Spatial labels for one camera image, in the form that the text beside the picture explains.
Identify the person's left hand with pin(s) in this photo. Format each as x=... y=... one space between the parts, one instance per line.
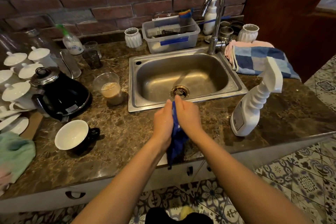
x=161 y=124

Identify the person's right hand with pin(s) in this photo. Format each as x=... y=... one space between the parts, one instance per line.
x=189 y=120

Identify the person's right fingers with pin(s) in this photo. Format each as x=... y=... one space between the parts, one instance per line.
x=179 y=104

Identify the person's left fingers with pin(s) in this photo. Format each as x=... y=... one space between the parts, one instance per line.
x=168 y=107

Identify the dark blue cloth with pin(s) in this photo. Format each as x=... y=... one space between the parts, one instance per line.
x=178 y=139

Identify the person's right forearm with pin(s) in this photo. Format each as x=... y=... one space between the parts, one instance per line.
x=236 y=181

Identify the person's left forearm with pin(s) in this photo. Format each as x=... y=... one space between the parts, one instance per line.
x=126 y=187

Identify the metal sink drain strainer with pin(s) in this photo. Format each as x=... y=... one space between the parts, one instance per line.
x=179 y=92

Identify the stainless steel sink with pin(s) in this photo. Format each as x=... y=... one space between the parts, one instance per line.
x=183 y=74

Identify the plastic cup with milky drink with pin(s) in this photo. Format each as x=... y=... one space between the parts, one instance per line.
x=110 y=92

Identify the grey plastic tub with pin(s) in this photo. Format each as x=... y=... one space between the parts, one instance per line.
x=170 y=42

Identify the white spray bottle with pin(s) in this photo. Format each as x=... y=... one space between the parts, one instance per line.
x=246 y=113

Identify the pink cloth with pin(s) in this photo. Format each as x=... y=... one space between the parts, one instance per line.
x=229 y=52

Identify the white scrubbing brush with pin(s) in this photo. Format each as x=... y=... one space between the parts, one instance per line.
x=162 y=30

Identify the white ribbed ceramic vase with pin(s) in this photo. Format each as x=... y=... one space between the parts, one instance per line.
x=248 y=34
x=133 y=38

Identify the blue checked towel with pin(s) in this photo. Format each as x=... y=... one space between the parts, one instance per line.
x=252 y=61

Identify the small metal cup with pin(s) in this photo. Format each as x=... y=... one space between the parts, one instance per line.
x=226 y=33

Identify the white pump soap bottle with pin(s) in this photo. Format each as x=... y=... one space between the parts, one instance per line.
x=210 y=20

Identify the dark glass tumbler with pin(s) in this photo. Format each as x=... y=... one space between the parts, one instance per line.
x=92 y=59

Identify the chrome gooseneck faucet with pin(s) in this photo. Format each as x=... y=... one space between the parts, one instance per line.
x=217 y=21

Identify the dark metal bowl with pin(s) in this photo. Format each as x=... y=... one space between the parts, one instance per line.
x=237 y=26

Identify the clear drinking glass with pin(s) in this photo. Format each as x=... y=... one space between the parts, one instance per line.
x=91 y=45

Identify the black mug with white inside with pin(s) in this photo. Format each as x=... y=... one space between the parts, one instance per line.
x=71 y=135

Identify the yellow slipper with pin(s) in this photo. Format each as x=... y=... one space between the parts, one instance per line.
x=187 y=210

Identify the black electric kettle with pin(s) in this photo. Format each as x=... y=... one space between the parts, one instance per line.
x=63 y=97

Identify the white cabinet front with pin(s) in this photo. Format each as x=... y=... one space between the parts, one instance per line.
x=97 y=189

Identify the person's black clothing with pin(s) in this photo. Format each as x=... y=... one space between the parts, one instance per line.
x=168 y=217

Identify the large glass pitcher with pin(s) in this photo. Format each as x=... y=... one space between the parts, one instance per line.
x=68 y=61

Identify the clear bottle with green cap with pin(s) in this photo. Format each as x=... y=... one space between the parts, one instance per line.
x=73 y=44

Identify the brown cardboard piece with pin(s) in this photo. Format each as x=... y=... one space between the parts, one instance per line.
x=32 y=125

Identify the white saucer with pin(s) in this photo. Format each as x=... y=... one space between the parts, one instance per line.
x=7 y=121
x=19 y=126

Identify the light green cloth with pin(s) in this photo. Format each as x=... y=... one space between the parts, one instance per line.
x=15 y=155

